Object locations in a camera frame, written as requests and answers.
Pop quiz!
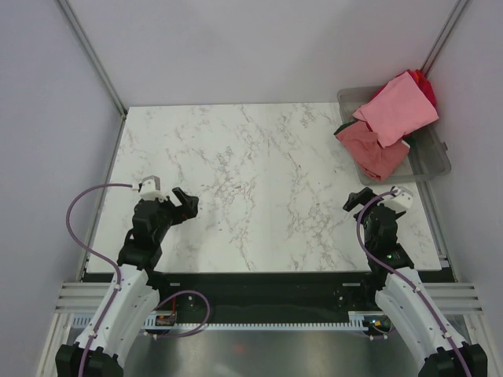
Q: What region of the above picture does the dark green t shirt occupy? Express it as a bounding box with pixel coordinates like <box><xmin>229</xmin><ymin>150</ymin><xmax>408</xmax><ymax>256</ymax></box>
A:
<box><xmin>334</xmin><ymin>120</ymin><xmax>357</xmax><ymax>137</ymax></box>

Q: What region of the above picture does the grey translucent plastic bin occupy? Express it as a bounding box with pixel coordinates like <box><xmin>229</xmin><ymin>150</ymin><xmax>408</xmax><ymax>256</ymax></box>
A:
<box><xmin>336</xmin><ymin>86</ymin><xmax>451</xmax><ymax>185</ymax></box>

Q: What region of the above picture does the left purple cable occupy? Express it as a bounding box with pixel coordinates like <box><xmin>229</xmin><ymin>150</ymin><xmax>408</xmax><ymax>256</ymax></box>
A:
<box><xmin>65</xmin><ymin>182</ymin><xmax>134</xmax><ymax>377</ymax></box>

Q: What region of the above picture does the right aluminium frame post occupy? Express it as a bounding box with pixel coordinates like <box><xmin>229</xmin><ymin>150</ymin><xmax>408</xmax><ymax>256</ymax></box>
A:
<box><xmin>420</xmin><ymin>0</ymin><xmax>472</xmax><ymax>78</ymax></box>

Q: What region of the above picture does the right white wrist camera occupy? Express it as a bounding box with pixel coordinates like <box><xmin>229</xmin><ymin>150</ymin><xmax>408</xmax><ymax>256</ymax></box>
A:
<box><xmin>384</xmin><ymin>186</ymin><xmax>413</xmax><ymax>213</ymax></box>

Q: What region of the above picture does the bright red t shirt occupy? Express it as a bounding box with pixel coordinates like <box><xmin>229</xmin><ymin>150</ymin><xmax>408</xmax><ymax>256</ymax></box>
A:
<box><xmin>369</xmin><ymin>69</ymin><xmax>437</xmax><ymax>109</ymax></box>

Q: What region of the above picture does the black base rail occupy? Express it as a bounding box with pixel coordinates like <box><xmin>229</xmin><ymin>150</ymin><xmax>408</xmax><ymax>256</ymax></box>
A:
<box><xmin>149</xmin><ymin>272</ymin><xmax>378</xmax><ymax>324</ymax></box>

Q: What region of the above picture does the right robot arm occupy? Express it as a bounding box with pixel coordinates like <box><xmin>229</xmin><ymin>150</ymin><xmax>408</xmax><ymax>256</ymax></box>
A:
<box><xmin>343</xmin><ymin>186</ymin><xmax>488</xmax><ymax>376</ymax></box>

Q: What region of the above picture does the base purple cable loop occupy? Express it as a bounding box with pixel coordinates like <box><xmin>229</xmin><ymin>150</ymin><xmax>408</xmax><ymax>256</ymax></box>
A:
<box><xmin>143</xmin><ymin>289</ymin><xmax>212</xmax><ymax>341</ymax></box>

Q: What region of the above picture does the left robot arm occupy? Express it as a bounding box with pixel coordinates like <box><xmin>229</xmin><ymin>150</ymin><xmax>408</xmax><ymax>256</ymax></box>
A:
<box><xmin>55</xmin><ymin>183</ymin><xmax>199</xmax><ymax>376</ymax></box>

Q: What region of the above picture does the light pink t shirt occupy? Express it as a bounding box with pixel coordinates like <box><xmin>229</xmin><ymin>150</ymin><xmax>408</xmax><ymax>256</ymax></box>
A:
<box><xmin>353</xmin><ymin>71</ymin><xmax>439</xmax><ymax>148</ymax></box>

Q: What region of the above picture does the salmon red t shirt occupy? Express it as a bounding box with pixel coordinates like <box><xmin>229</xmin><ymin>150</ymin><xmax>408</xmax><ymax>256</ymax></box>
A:
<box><xmin>335</xmin><ymin>120</ymin><xmax>409</xmax><ymax>182</ymax></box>

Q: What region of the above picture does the white slotted cable duct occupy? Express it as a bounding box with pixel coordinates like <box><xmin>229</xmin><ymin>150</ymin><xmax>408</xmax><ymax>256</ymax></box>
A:
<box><xmin>72</xmin><ymin>312</ymin><xmax>388</xmax><ymax>331</ymax></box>

